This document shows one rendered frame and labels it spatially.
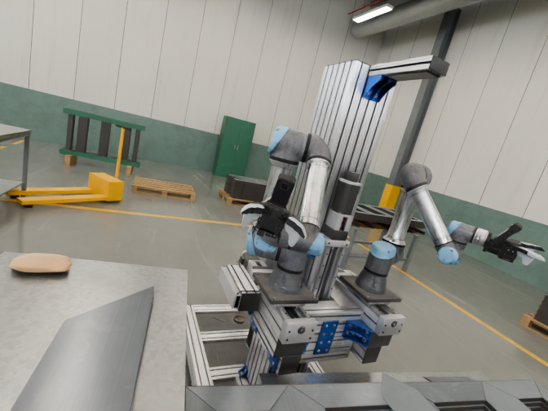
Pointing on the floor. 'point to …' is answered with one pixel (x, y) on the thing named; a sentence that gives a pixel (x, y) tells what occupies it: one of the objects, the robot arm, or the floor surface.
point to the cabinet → (233, 147)
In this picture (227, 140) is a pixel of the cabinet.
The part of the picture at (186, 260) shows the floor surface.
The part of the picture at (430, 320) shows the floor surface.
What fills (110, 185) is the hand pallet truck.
